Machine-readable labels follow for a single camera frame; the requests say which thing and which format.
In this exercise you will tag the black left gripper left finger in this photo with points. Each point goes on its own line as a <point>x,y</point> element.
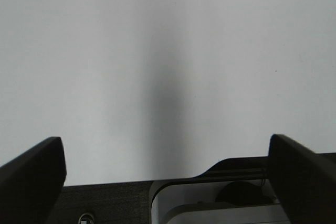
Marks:
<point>32,182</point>

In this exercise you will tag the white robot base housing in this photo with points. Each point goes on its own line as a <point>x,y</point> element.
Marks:
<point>196,203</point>

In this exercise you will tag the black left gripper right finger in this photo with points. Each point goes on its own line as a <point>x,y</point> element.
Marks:
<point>304,181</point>

